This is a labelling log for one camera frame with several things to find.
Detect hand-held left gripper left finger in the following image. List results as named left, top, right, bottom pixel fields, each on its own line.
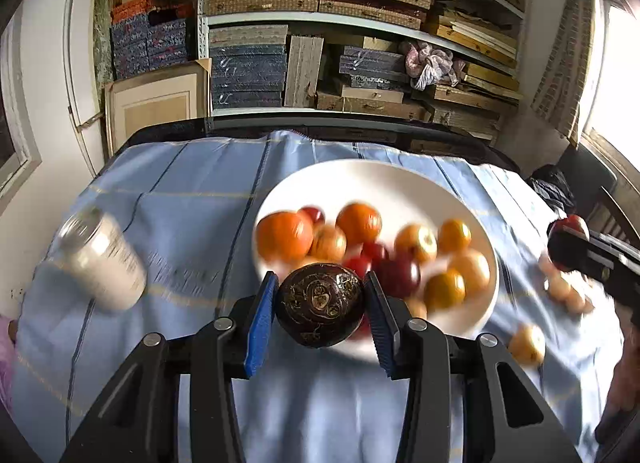
left=59, top=270, right=280, bottom=463

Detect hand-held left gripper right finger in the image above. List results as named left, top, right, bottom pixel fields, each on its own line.
left=362, top=270, right=583, bottom=463

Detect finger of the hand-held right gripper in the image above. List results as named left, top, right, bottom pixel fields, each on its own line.
left=546, top=220, right=608, bottom=289

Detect dark red plum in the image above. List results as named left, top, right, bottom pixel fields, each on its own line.
left=376, top=255, right=422, bottom=299
left=554, top=214, right=591, bottom=244

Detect yellow passion fruit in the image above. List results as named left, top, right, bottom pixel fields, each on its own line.
left=310, top=224, right=347, bottom=263
left=507, top=324, right=547, bottom=366
left=394, top=224, right=438, bottom=264
left=404, top=295, right=428, bottom=320

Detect dark brown round fruit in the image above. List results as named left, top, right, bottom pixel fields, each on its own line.
left=275, top=263, right=366, bottom=349

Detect small glossy orange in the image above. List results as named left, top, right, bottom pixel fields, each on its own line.
left=422, top=269, right=467, bottom=313
left=438, top=219, right=472, bottom=254

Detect tangerine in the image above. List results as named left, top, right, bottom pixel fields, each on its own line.
left=256, top=211, right=315, bottom=264
left=336, top=202, right=383, bottom=246

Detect large pale orange fruit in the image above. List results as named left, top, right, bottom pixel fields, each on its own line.
left=447, top=249, right=492, bottom=298

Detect white plate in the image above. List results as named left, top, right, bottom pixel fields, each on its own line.
left=251, top=159, right=500, bottom=363

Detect cluster of pale small fruits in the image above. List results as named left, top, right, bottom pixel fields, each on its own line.
left=537, top=250, right=596, bottom=315

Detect person's right hand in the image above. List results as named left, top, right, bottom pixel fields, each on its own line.
left=594, top=338, right=640, bottom=449

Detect dark wooden chair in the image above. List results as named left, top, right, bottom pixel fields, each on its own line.
left=585, top=183, right=640, bottom=244

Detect black bag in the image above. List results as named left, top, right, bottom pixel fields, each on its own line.
left=527, top=163, right=578, bottom=216

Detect blue checked tablecloth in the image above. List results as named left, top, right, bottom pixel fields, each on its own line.
left=10, top=130, right=626, bottom=463

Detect white drink can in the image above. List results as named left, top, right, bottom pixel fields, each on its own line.
left=52, top=207, right=148, bottom=313

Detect bright side window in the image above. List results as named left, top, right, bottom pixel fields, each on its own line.
left=580, top=0, right=640, bottom=184

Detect stack of wooden boxes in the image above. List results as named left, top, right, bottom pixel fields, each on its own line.
left=425, top=0, right=526, bottom=141

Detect pink plastic bag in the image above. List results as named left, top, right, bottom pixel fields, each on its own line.
left=404, top=41, right=466, bottom=91
left=0, top=315, right=16, bottom=414

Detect wooden framed panel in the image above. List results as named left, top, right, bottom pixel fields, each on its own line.
left=104, top=59, right=212, bottom=154

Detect stack of dark blue boxes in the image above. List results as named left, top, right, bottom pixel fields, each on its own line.
left=209, top=44, right=288, bottom=108
left=339, top=45, right=408, bottom=84

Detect stack of blue speckled boxes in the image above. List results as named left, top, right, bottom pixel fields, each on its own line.
left=110, top=18, right=190, bottom=80

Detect aluminium framed window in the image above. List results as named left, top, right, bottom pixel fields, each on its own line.
left=0, top=18, right=43, bottom=214

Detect white metal shelf rack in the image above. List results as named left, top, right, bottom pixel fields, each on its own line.
left=197, top=0, right=528, bottom=118

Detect green marbled board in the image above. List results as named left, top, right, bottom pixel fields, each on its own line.
left=92, top=0, right=116, bottom=88

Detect stack of orange patterned boxes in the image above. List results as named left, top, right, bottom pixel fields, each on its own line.
left=111, top=0, right=193, bottom=26

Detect white leaning strip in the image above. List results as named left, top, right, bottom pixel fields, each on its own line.
left=62, top=0, right=103, bottom=178

